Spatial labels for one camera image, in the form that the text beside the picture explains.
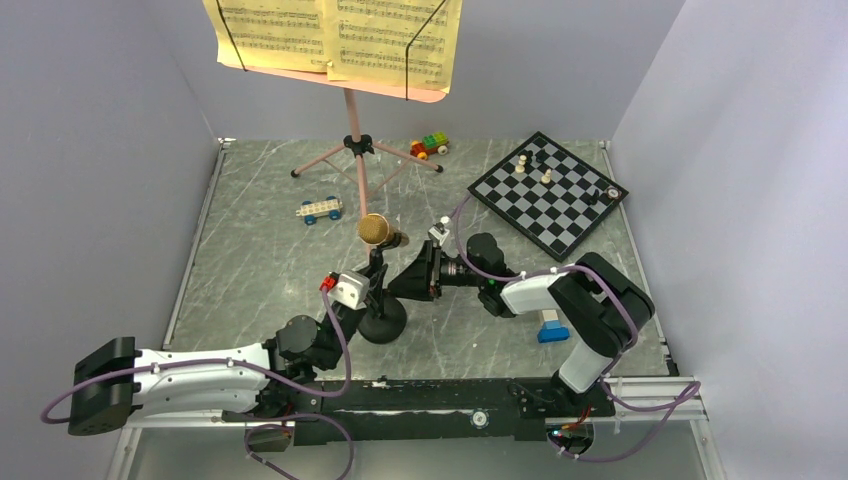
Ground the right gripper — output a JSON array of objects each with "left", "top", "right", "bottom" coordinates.
[{"left": 388, "top": 241, "right": 486, "bottom": 302}]

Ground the black microphone stand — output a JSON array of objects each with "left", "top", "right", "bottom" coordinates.
[{"left": 358, "top": 247, "right": 408, "bottom": 345}]

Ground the gold microphone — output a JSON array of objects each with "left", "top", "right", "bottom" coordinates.
[{"left": 357, "top": 213, "right": 409, "bottom": 249}]

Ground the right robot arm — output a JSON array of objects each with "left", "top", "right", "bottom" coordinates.
[{"left": 388, "top": 233, "right": 655, "bottom": 416}]

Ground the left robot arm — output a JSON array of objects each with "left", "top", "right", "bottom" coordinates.
[{"left": 65, "top": 264, "right": 387, "bottom": 436}]

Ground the beige blue toy car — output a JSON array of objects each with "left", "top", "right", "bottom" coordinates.
[{"left": 295, "top": 196, "right": 344, "bottom": 226}]

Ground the red green toy train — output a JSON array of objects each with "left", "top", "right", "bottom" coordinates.
[{"left": 409, "top": 132, "right": 450, "bottom": 160}]

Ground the blue white toy block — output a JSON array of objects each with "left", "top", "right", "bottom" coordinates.
[{"left": 537, "top": 309, "right": 571, "bottom": 344}]

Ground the pink music stand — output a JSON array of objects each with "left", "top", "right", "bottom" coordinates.
[{"left": 246, "top": 68, "right": 447, "bottom": 217}]

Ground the white chess piece left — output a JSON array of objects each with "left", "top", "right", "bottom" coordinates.
[{"left": 514, "top": 154, "right": 527, "bottom": 174}]

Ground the black white chessboard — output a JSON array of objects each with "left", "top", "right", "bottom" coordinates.
[{"left": 468, "top": 132, "right": 629, "bottom": 261}]

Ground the black chess piece rear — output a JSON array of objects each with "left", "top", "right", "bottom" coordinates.
[{"left": 535, "top": 150, "right": 550, "bottom": 165}]

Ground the round chess token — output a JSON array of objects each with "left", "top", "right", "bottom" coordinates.
[{"left": 604, "top": 186, "right": 622, "bottom": 200}]

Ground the yellow sheet music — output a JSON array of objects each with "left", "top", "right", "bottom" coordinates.
[{"left": 204, "top": 0, "right": 463, "bottom": 93}]

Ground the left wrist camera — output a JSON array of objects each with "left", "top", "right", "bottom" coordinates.
[{"left": 320, "top": 271, "right": 369, "bottom": 310}]

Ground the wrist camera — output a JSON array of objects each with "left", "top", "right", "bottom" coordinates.
[
  {"left": 427, "top": 216, "right": 451, "bottom": 248},
  {"left": 320, "top": 271, "right": 369, "bottom": 310}
]

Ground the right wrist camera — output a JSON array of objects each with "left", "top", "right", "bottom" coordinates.
[{"left": 427, "top": 216, "right": 451, "bottom": 248}]

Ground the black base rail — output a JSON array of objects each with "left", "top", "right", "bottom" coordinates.
[{"left": 222, "top": 377, "right": 616, "bottom": 446}]

